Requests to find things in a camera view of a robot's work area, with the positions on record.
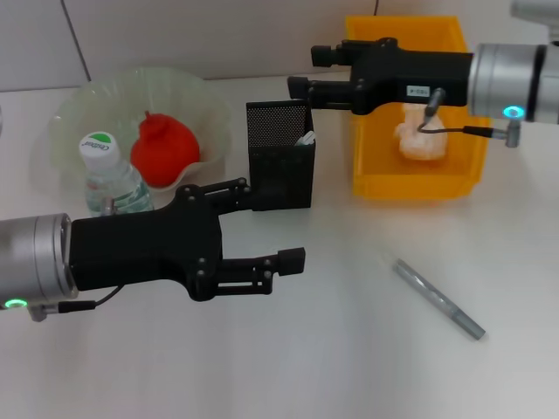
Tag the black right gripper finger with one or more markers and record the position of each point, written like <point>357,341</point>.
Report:
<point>323,56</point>
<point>299,87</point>

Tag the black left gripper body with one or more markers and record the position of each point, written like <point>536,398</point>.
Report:
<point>140,249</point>

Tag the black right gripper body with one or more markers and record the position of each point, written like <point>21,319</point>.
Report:
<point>393,74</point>

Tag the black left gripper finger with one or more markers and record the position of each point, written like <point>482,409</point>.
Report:
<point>290,262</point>
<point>227,194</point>

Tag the green utility knife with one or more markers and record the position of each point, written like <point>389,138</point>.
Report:
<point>308,139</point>

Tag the clear green-label water bottle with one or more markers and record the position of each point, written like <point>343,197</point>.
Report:
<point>113,187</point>

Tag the white paper ball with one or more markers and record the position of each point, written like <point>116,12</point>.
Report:
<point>419,142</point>

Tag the orange fruit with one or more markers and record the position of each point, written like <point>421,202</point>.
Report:
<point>168,150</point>

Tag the grey pen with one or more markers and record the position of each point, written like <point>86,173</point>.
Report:
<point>436,297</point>

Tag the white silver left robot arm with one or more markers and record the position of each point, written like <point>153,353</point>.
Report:
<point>30,262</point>

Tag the black mesh pen holder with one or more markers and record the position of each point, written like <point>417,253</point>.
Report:
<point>284,161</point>

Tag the pale green glass fruit plate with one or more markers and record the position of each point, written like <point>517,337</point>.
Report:
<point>109,96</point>

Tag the yellow plastic bin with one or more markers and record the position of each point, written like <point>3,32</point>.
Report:
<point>375,153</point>

